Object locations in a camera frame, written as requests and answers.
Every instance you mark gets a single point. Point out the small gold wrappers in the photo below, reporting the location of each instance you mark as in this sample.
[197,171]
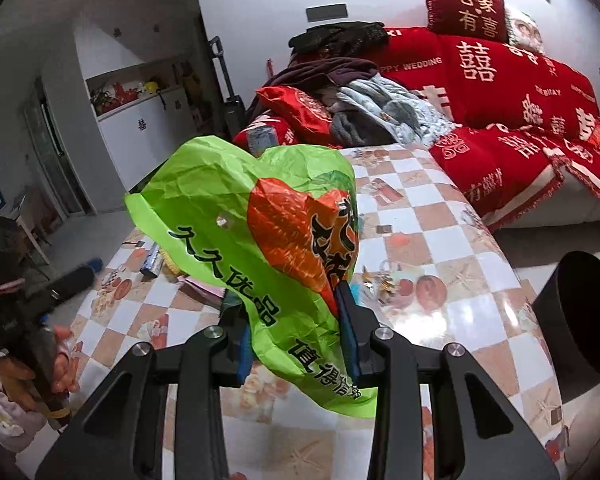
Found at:
[382,285]

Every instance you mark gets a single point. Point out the green printed plastic bag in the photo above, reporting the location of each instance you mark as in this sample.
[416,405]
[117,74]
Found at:
[205,220]

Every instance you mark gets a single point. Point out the person's left hand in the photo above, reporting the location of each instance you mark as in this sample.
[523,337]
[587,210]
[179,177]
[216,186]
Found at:
[64,365]

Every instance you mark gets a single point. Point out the black round bin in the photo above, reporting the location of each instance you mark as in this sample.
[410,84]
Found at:
[575,320]

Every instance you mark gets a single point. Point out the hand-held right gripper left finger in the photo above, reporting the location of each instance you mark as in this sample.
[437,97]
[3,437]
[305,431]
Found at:
[245,357]

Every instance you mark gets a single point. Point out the red square pillow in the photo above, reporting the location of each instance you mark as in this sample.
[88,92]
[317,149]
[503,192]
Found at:
[300,110]

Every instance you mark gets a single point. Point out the grey wall plate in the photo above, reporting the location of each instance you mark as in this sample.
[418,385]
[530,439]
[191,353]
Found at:
[326,12]

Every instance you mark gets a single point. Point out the person's left forearm pink sleeve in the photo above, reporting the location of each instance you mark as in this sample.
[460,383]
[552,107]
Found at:
[0,420]

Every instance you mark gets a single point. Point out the maroon garment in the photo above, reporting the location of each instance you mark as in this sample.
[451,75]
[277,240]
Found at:
[320,72]

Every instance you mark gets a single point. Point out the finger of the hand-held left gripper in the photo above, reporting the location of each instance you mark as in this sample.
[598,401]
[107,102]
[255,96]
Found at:
[75,280]

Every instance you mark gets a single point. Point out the clear plastic wrap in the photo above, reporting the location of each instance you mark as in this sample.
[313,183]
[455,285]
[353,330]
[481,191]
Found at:
[153,261]

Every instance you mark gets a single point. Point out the light blue quilted garment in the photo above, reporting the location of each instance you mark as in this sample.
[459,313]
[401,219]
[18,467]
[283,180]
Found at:
[385,107]

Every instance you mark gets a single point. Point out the white cabinet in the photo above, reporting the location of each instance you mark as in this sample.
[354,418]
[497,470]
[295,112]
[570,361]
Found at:
[130,150]

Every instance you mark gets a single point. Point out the red shelf decorations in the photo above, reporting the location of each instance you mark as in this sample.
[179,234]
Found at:
[115,95]

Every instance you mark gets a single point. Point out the black stick vacuum cleaner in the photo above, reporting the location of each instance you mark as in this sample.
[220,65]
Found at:
[227,90]

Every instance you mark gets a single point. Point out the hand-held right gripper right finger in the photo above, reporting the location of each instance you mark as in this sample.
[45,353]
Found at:
[348,332]

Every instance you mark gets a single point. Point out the yellow shelf ornament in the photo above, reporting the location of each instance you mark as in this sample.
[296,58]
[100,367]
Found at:
[151,87]

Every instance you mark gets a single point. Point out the red sofa with cushions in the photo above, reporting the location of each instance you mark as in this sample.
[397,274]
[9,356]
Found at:
[510,100]

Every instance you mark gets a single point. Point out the white sofa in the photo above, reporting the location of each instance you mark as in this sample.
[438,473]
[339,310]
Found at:
[570,205]

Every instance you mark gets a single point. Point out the wooden stool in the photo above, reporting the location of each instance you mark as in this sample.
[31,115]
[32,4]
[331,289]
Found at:
[32,220]

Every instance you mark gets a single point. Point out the red printed pillow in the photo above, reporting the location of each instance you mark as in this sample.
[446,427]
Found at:
[462,7]

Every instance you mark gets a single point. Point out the pink paper sheet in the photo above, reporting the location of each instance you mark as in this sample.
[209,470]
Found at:
[205,292]

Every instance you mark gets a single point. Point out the photo print cushion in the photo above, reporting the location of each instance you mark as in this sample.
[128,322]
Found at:
[526,30]

